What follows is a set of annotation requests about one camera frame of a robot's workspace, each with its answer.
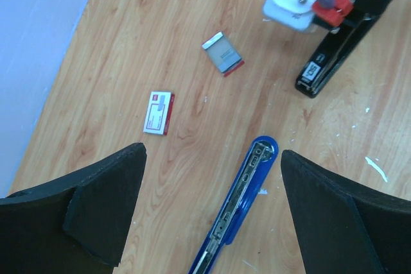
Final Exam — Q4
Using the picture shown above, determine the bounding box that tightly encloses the open staple box tray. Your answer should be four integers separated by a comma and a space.
202, 31, 244, 77

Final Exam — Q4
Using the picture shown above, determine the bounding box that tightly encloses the blue black stapler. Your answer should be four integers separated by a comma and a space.
188, 135, 279, 274

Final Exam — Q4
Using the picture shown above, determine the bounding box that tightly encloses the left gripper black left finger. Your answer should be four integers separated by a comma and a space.
1, 142, 147, 273

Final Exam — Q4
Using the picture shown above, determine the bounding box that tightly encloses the red white staple box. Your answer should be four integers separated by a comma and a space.
143, 91, 175, 135

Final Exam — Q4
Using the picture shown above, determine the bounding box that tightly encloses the small black clip object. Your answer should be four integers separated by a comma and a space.
295, 0, 392, 98

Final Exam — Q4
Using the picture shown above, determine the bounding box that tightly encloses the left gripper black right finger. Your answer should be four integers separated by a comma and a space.
281, 150, 410, 273

